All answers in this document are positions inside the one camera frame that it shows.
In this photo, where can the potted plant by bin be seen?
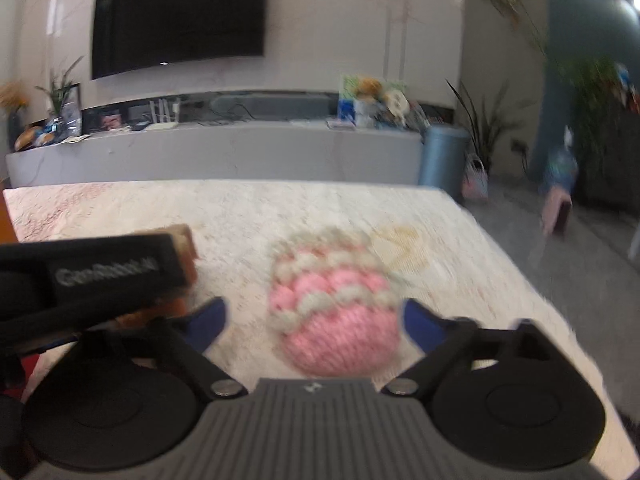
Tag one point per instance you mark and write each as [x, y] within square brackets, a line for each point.
[489, 122]

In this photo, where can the brown plush toy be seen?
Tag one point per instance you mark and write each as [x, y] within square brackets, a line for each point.
[183, 267]

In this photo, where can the pink white knitted hat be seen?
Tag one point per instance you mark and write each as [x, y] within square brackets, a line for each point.
[332, 304]

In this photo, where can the small pink basket bag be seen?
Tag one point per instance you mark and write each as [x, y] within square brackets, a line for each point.
[475, 179]

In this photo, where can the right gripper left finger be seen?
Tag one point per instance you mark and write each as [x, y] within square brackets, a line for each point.
[180, 344]

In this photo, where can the hanging ivy plant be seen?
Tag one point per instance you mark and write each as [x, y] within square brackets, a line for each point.
[516, 13]

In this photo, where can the white wifi router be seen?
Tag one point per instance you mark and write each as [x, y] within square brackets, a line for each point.
[165, 114]

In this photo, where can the green picture card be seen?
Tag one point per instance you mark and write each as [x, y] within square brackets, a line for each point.
[394, 105]

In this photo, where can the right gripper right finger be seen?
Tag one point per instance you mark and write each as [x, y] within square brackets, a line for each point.
[443, 341]

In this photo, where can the white marble tv console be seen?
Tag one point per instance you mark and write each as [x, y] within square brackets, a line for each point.
[290, 151]

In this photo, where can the teddy bear on console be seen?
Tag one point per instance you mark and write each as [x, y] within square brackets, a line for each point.
[367, 102]

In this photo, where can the blue water jug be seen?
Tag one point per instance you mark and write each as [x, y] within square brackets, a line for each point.
[562, 167]

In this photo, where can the black wall television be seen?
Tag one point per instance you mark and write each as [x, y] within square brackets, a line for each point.
[130, 35]

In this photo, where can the dark cabinet with ivy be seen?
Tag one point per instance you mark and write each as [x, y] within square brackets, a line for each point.
[604, 117]

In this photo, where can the lace tablecloth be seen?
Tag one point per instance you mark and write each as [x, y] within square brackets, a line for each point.
[522, 402]

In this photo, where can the orange-rimmed white storage box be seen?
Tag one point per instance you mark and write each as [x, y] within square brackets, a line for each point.
[7, 233]

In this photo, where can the dried yellow flowers in vase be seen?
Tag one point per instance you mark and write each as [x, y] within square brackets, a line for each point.
[14, 100]

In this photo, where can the green plant in glass vase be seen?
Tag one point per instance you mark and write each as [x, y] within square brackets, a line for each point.
[58, 91]

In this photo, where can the blue-grey trash can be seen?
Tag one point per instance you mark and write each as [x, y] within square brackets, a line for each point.
[444, 159]

